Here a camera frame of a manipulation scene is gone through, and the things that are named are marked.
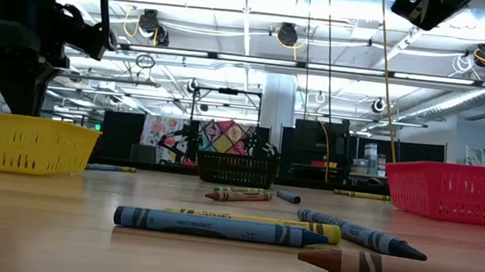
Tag blue crayon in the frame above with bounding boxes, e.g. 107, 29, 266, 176
275, 190, 303, 205
84, 162, 123, 174
293, 207, 432, 262
111, 204, 332, 251

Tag colourful patchwork quilt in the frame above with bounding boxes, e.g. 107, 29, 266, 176
196, 117, 259, 158

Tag black plastic basket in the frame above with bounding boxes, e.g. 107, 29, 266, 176
194, 149, 281, 191

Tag black divider panel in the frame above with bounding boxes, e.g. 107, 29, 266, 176
98, 109, 146, 163
348, 135, 448, 168

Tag black robot station frame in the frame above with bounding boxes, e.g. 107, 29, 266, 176
184, 84, 264, 173

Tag long ceiling light strip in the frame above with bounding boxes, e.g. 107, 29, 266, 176
116, 41, 485, 89

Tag red and yellow box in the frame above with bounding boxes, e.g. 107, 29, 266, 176
310, 159, 339, 170

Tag white structural column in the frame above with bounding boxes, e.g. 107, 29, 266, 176
257, 71, 300, 153

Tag yellow plastic basket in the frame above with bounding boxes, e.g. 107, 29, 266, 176
0, 111, 103, 182

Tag yellow cable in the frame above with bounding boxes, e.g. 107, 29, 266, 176
366, 0, 412, 164

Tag red plastic basket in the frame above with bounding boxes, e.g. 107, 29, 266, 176
380, 156, 485, 227

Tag black cabinet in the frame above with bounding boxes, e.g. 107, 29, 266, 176
277, 116, 353, 185

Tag stacked storage bins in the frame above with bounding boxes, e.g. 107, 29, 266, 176
350, 140, 389, 178

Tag yellow-green crayon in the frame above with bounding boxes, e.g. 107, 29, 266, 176
212, 183, 267, 197

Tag thin black hanging cable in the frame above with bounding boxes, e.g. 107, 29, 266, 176
297, 0, 317, 120

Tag floral patterned cloth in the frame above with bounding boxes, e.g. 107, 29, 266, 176
137, 113, 192, 168

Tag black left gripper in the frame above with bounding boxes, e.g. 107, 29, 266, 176
0, 0, 122, 124

